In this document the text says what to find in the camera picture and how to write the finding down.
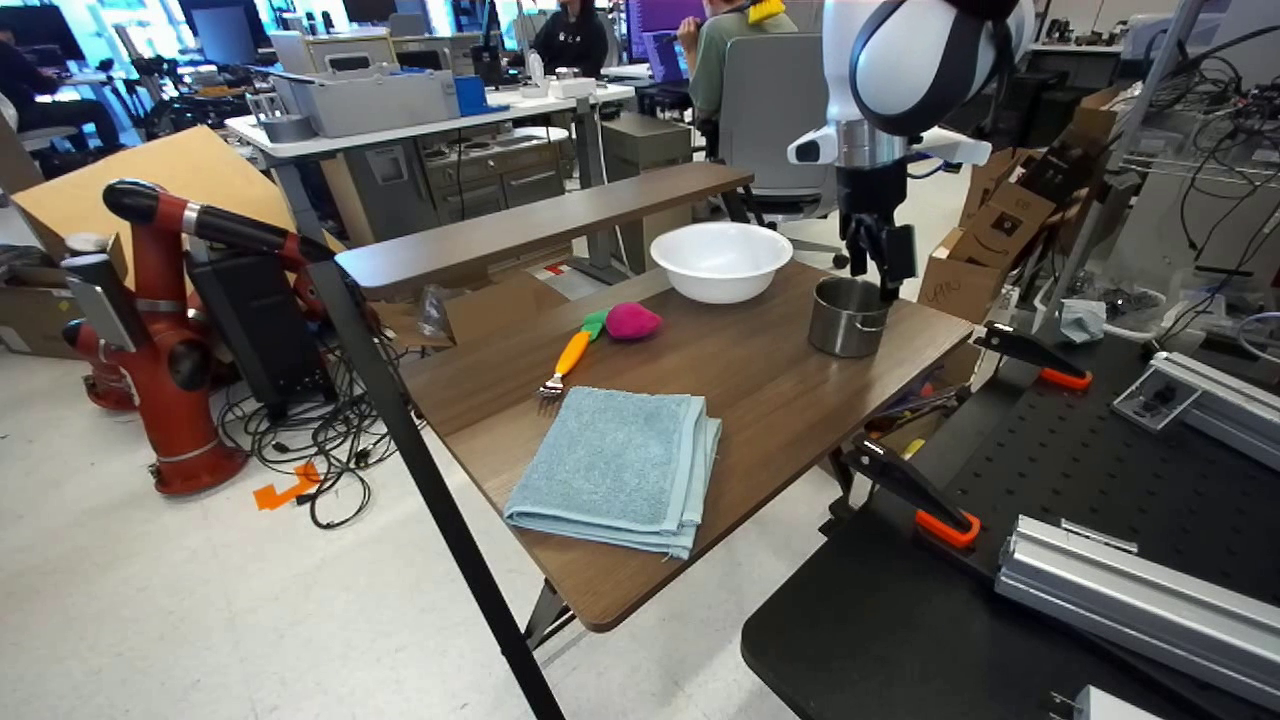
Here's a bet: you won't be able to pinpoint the small steel cup with handles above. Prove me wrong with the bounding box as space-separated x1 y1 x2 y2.
804 272 898 365

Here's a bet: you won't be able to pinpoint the light blue folded towel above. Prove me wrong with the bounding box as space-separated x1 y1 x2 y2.
500 385 726 564

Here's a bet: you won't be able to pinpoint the person in black top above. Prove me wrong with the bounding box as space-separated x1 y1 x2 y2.
528 0 612 81

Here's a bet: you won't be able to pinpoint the orange and black bar clamp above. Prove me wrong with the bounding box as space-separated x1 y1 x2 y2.
976 320 1098 395
838 435 988 558

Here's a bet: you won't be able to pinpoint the pink plush object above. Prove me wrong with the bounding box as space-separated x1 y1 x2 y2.
599 300 668 347

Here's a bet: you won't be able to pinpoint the brown cardboard box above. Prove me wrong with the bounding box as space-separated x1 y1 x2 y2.
917 86 1124 325

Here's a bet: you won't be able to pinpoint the person in green top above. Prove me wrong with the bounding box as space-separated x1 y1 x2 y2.
677 0 804 134

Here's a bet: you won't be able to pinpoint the orange floor tape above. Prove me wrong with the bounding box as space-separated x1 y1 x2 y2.
253 460 330 518

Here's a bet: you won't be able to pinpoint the grey workbench with equipment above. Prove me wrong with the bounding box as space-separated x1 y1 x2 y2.
221 63 578 246

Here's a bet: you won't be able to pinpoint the red robot on pedestal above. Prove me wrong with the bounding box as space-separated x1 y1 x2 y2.
63 176 337 499

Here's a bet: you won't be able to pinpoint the black computer case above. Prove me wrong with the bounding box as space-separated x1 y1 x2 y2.
184 249 337 416

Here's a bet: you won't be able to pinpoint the grey office chair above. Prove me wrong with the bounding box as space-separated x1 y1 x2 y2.
718 31 838 218

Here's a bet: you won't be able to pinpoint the large flat cardboard box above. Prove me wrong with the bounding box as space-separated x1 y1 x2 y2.
10 124 298 272

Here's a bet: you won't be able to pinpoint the long wooden bench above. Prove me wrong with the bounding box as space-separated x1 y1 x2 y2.
334 157 756 296

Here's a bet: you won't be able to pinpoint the silver aluminium extrusion bar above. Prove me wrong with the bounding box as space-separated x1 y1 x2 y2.
991 514 1280 714
1112 347 1280 471

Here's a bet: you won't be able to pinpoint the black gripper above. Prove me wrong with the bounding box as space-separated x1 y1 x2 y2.
838 164 926 325

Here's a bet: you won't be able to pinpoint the white plastic bowl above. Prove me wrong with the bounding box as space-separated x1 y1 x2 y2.
648 221 795 309

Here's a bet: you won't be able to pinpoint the black perforated work table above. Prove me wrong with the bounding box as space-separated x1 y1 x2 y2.
735 331 1280 720

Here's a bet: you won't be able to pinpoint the black floor cables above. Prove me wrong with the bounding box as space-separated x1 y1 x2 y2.
217 385 404 536

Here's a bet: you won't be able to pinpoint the crumpled pale blue cloth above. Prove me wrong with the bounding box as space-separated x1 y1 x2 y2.
1057 293 1112 347

